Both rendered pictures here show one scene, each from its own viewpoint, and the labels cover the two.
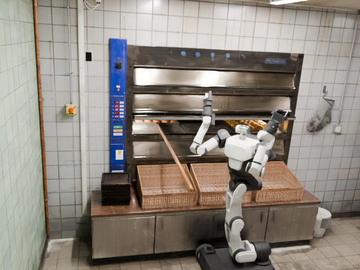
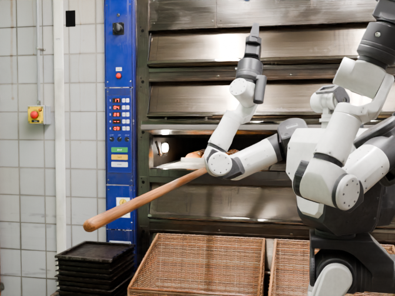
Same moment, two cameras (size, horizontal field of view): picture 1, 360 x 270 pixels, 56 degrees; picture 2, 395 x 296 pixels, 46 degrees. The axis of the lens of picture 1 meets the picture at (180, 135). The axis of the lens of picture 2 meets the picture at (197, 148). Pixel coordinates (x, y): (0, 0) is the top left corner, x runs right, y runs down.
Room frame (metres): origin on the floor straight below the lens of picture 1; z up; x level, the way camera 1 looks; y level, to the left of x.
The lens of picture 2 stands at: (1.35, -0.77, 1.42)
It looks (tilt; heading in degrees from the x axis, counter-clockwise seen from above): 3 degrees down; 26
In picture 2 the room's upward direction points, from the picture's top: straight up
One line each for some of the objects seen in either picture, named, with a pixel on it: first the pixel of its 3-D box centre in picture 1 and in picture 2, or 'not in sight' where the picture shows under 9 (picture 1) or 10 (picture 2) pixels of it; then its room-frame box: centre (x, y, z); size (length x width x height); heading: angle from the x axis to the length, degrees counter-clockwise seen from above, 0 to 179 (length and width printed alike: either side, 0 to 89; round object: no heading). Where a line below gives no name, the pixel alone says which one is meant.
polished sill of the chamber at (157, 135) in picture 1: (212, 135); (328, 176); (3.68, -0.37, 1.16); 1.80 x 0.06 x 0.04; 104
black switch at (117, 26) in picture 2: (118, 63); (117, 23); (3.35, 0.63, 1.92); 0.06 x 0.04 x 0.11; 104
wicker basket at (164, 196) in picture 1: (165, 185); (201, 276); (3.26, 0.12, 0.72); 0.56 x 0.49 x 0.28; 105
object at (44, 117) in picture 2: (71, 109); (39, 114); (3.25, 1.07, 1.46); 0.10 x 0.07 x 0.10; 104
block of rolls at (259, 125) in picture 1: (246, 122); not in sight; (4.22, -0.83, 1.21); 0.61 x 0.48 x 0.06; 14
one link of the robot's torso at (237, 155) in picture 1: (244, 152); (346, 172); (2.82, -0.57, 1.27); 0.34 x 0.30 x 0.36; 47
